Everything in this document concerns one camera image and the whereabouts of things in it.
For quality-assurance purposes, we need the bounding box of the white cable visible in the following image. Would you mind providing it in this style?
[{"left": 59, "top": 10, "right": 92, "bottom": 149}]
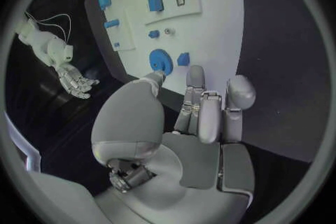
[
  {"left": 36, "top": 13, "right": 72, "bottom": 43},
  {"left": 24, "top": 11, "right": 69, "bottom": 43}
]

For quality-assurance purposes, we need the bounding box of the blue plug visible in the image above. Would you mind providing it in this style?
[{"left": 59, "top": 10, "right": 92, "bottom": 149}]
[{"left": 147, "top": 0, "right": 165, "bottom": 13}]

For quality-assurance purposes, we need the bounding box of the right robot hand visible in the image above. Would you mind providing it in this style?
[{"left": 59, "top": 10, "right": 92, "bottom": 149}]
[{"left": 55, "top": 63, "right": 100, "bottom": 100}]

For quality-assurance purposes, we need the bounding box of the white task board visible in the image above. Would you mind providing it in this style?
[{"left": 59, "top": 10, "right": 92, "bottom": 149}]
[{"left": 97, "top": 0, "right": 245, "bottom": 97}]

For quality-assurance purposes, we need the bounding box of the blue gear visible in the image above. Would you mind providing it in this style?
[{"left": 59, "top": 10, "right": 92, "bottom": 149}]
[{"left": 148, "top": 48, "right": 175, "bottom": 76}]

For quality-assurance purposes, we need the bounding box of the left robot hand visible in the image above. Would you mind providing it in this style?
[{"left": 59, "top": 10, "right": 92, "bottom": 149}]
[{"left": 90, "top": 64, "right": 257, "bottom": 224}]

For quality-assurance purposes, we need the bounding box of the blue cylinder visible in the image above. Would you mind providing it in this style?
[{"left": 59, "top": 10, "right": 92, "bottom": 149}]
[{"left": 102, "top": 19, "right": 120, "bottom": 29}]

